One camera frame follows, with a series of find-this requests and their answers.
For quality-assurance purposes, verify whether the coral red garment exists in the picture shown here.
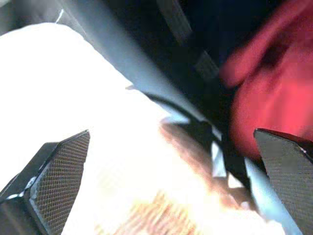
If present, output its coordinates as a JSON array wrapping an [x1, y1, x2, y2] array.
[[219, 0, 313, 160]]

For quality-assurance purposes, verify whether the pale woven laundry basket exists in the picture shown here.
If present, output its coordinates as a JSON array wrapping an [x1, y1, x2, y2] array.
[[0, 22, 287, 235]]

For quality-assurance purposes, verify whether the grey washing machine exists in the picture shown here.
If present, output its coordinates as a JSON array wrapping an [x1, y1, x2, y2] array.
[[0, 0, 304, 235]]

